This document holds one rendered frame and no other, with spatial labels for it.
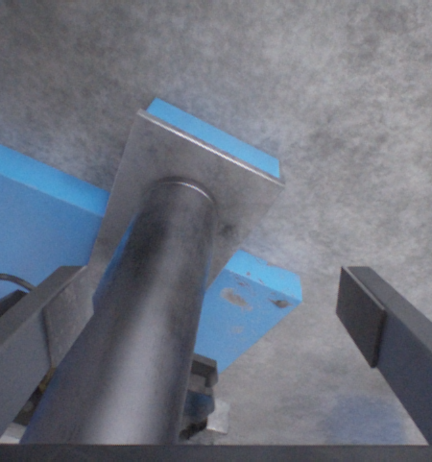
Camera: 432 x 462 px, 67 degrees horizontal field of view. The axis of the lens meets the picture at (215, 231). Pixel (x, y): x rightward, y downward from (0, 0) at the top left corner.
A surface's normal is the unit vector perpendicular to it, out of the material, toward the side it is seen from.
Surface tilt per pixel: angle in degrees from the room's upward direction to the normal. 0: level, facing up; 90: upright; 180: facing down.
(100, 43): 0
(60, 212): 0
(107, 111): 0
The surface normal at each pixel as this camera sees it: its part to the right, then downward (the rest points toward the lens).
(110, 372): 0.15, -0.74
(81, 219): -0.12, 0.65
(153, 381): 0.62, -0.54
